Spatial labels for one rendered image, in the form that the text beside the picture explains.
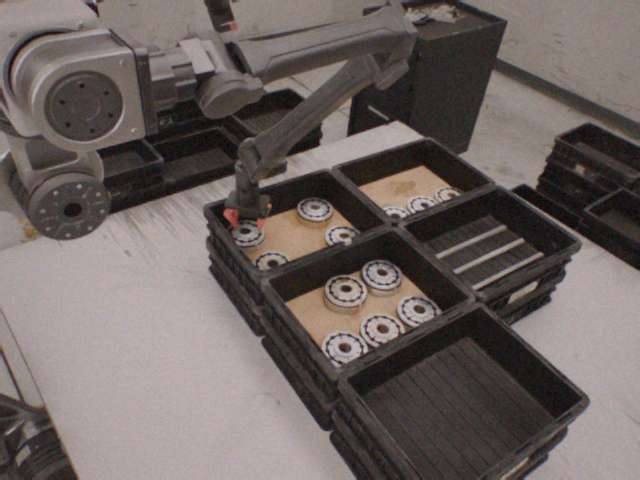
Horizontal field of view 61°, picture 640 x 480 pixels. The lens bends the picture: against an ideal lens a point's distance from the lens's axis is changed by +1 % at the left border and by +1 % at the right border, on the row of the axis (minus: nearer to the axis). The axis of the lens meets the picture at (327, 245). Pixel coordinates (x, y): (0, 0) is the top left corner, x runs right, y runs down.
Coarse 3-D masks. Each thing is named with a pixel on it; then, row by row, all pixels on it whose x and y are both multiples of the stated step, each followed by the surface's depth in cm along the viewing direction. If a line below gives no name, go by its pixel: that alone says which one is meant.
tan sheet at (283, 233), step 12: (276, 216) 153; (288, 216) 154; (336, 216) 156; (264, 228) 149; (276, 228) 149; (288, 228) 150; (300, 228) 150; (312, 228) 151; (324, 228) 151; (276, 240) 146; (288, 240) 146; (300, 240) 146; (312, 240) 147; (288, 252) 142; (300, 252) 143
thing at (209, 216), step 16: (304, 176) 152; (336, 176) 153; (352, 192) 148; (208, 208) 137; (368, 208) 144; (384, 224) 139; (224, 240) 131; (352, 240) 133; (240, 256) 125; (304, 256) 127; (256, 272) 122; (272, 272) 122
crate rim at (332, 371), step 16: (368, 240) 134; (320, 256) 128; (288, 272) 123; (272, 288) 118; (464, 288) 124; (272, 304) 118; (464, 304) 120; (288, 320) 113; (432, 320) 116; (304, 336) 109; (400, 336) 112; (368, 352) 108; (336, 368) 104
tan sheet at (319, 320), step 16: (320, 288) 134; (400, 288) 136; (416, 288) 137; (288, 304) 129; (304, 304) 129; (320, 304) 130; (368, 304) 131; (384, 304) 132; (304, 320) 125; (320, 320) 126; (336, 320) 126; (352, 320) 127; (320, 336) 122
